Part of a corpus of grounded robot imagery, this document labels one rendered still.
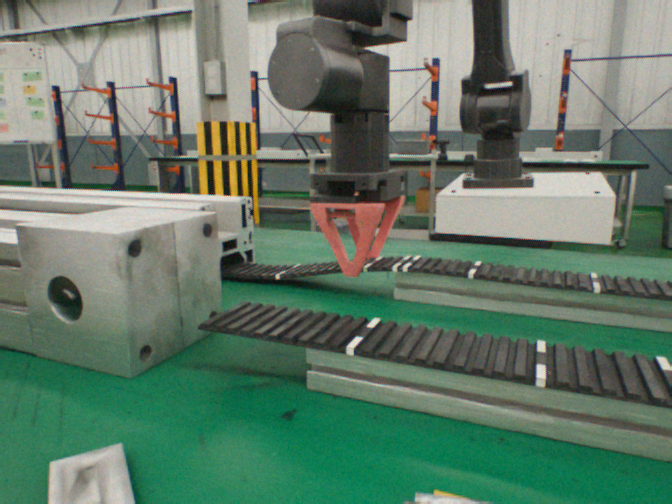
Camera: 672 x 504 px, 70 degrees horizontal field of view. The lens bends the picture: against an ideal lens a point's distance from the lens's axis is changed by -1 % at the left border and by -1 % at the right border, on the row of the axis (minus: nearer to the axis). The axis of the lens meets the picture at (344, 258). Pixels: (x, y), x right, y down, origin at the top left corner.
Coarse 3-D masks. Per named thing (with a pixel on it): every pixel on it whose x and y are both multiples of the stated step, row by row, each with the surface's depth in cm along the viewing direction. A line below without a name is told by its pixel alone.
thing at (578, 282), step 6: (564, 276) 43; (570, 276) 42; (576, 276) 43; (582, 276) 42; (564, 282) 41; (570, 282) 40; (576, 282) 41; (582, 282) 40; (588, 282) 41; (564, 288) 39; (570, 288) 39; (576, 288) 39; (582, 288) 39; (588, 288) 39
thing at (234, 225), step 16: (0, 192) 71; (16, 192) 70; (32, 192) 68; (48, 192) 67; (64, 192) 66; (80, 192) 65; (96, 192) 64; (112, 192) 64; (128, 192) 64; (0, 208) 62; (16, 208) 60; (32, 208) 59; (48, 208) 57; (64, 208) 56; (80, 208) 55; (96, 208) 55; (112, 208) 54; (160, 208) 51; (176, 208) 50; (192, 208) 50; (208, 208) 51; (224, 208) 57; (240, 208) 56; (224, 224) 57; (240, 224) 56; (224, 240) 54; (240, 240) 57; (224, 256) 59; (240, 256) 58
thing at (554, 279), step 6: (546, 270) 44; (558, 270) 44; (540, 276) 43; (546, 276) 42; (552, 276) 43; (558, 276) 42; (540, 282) 40; (546, 282) 40; (552, 282) 41; (558, 282) 40; (558, 288) 40
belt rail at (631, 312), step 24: (408, 288) 46; (432, 288) 46; (456, 288) 44; (480, 288) 43; (504, 288) 42; (528, 288) 42; (552, 288) 41; (504, 312) 43; (528, 312) 42; (552, 312) 41; (576, 312) 41; (600, 312) 40; (624, 312) 40; (648, 312) 39
